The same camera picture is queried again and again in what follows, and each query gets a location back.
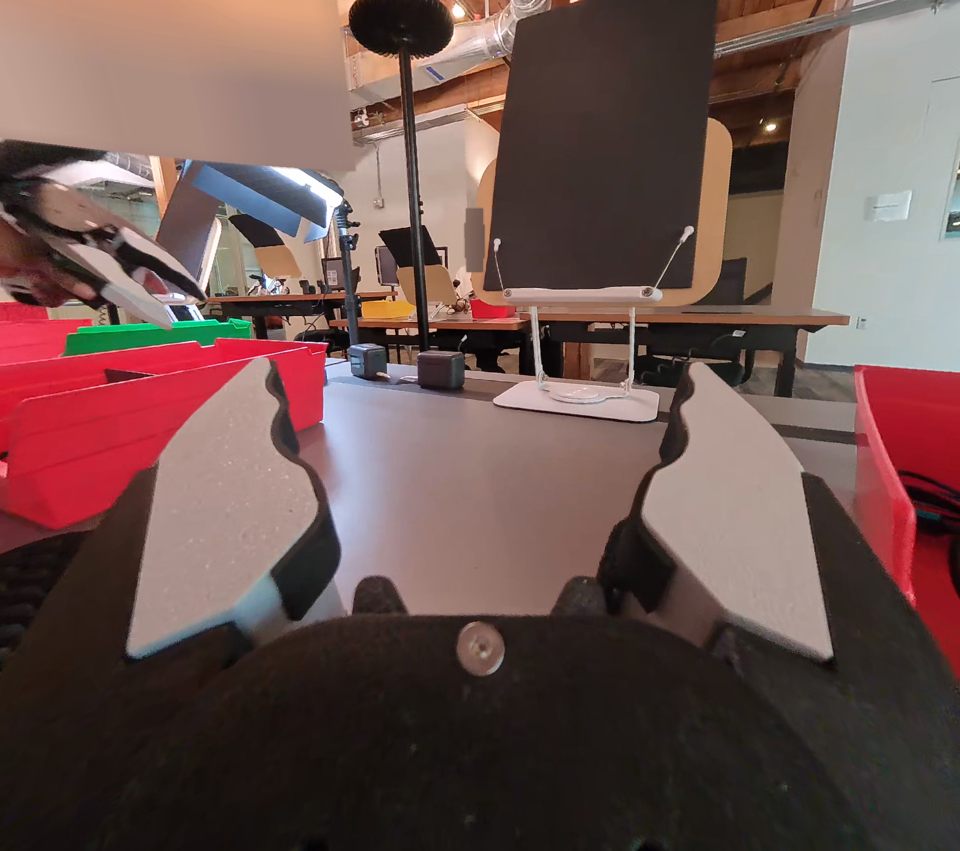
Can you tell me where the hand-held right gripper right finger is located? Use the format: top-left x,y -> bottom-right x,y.
597,361 -> 837,665

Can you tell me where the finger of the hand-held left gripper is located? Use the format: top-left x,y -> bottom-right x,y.
52,239 -> 180,332
30,179 -> 210,306

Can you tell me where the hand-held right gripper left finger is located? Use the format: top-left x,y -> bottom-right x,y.
124,356 -> 344,661

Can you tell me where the red plastic bin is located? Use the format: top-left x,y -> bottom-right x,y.
0,301 -> 102,366
852,363 -> 960,683
0,339 -> 329,531

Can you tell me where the black cable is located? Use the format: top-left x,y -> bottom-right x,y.
894,467 -> 960,539

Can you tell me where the person's left hand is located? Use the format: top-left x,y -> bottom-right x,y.
0,213 -> 102,308

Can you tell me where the green plastic bin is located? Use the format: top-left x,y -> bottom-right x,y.
63,317 -> 253,359

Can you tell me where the studio light panel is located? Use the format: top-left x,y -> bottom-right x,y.
153,159 -> 346,301

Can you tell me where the dark grey power adapter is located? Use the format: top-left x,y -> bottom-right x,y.
348,342 -> 391,381
416,350 -> 468,392

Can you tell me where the wooden background desk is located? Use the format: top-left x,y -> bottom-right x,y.
528,305 -> 852,399
328,313 -> 535,372

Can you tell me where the black knitted cloth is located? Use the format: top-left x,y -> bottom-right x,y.
0,532 -> 87,676

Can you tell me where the black light stand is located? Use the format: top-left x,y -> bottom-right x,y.
332,200 -> 366,351

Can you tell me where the white book stand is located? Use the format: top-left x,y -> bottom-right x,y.
491,224 -> 696,425

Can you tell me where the small black board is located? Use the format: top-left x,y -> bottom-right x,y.
378,225 -> 445,287

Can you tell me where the tan board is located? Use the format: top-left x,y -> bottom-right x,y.
475,116 -> 735,307

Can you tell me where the white paper sign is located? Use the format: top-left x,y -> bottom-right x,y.
868,189 -> 915,224

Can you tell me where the black stand with round top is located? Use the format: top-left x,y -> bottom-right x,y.
348,0 -> 456,354

